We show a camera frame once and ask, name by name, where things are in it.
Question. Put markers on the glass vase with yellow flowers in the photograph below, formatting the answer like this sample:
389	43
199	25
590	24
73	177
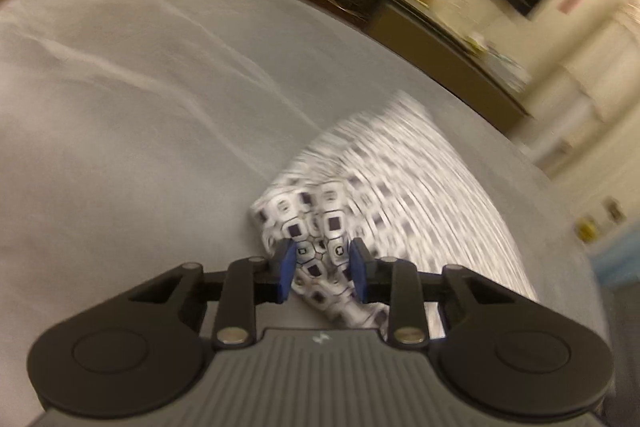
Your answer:
586	228

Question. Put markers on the long low sideboard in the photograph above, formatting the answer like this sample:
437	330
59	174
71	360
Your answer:
390	17

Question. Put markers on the black and white patterned cloth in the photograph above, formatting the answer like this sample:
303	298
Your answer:
400	177

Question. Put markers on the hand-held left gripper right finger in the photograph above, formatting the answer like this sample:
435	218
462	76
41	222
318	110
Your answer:
357	269

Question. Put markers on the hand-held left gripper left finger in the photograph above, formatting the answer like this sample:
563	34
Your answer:
285	272

